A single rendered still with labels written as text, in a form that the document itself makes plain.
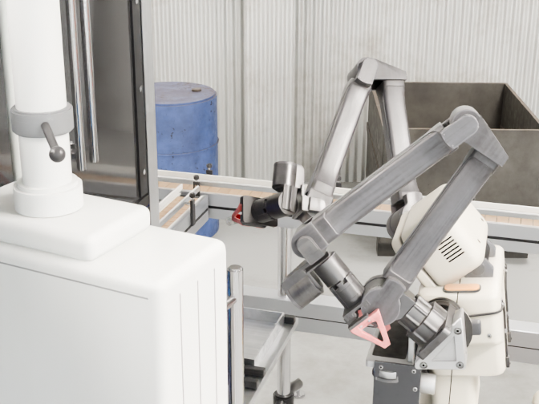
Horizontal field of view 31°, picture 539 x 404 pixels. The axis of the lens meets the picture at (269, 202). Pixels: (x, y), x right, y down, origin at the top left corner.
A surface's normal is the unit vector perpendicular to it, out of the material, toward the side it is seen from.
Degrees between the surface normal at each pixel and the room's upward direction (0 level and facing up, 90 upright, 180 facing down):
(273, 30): 90
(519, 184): 90
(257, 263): 0
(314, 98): 90
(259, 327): 0
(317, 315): 90
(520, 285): 0
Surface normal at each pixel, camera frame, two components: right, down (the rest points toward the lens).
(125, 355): -0.46, 0.31
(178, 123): 0.31, 0.33
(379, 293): -0.13, 0.19
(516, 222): 0.00, -0.94
